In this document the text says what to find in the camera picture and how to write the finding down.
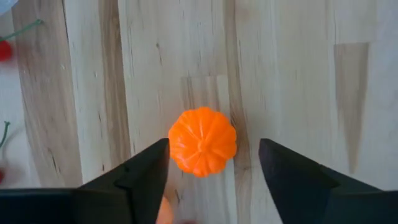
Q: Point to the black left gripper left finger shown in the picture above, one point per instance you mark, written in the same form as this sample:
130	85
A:
124	199

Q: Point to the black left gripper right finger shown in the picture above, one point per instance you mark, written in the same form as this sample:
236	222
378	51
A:
311	199

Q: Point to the smooth orange-pink peach toy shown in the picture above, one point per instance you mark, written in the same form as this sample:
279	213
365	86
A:
164	213

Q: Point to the orange tangerine toy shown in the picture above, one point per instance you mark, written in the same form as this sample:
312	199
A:
202	141

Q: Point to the red cherry with stem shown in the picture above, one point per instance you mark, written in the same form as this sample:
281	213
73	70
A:
1	175

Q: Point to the red cherry tomato green stem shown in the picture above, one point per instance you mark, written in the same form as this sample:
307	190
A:
3	51

